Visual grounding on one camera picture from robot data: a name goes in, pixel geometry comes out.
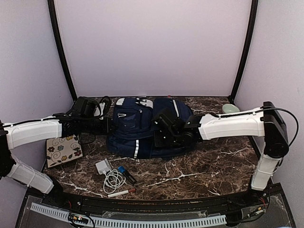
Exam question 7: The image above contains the navy blue student backpack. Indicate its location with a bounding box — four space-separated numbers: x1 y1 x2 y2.
106 97 197 159

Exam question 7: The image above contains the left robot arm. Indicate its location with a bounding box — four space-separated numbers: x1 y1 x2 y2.
0 96 112 207

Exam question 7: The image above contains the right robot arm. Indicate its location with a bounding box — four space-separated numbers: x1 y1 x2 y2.
152 101 295 206

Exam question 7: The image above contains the black marker blue cap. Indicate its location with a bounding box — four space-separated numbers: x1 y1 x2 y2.
118 166 137 185

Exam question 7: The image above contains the green ceramic bowl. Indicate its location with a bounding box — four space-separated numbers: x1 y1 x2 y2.
222 104 240 114

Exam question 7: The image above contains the white pen red cap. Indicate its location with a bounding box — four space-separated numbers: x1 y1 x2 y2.
108 188 136 198

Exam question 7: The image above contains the small circuit board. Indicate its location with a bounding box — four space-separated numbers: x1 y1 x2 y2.
68 213 89 225

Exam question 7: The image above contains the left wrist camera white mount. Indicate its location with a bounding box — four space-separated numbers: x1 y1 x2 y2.
94 96 112 120

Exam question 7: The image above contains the white charger with cable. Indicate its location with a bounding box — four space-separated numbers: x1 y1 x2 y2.
95 159 126 194

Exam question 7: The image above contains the black front rail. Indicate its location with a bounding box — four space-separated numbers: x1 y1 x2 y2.
62 191 262 215

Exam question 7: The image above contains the white slotted cable duct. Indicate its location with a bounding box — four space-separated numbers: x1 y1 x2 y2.
30 203 227 228

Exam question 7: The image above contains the black frame post left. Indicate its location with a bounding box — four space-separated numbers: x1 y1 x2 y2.
47 0 77 101

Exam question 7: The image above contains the black frame post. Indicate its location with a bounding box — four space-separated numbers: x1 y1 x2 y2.
47 0 77 101
228 0 259 104

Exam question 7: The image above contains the black frame post right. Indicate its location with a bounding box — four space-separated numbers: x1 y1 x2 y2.
228 0 259 104

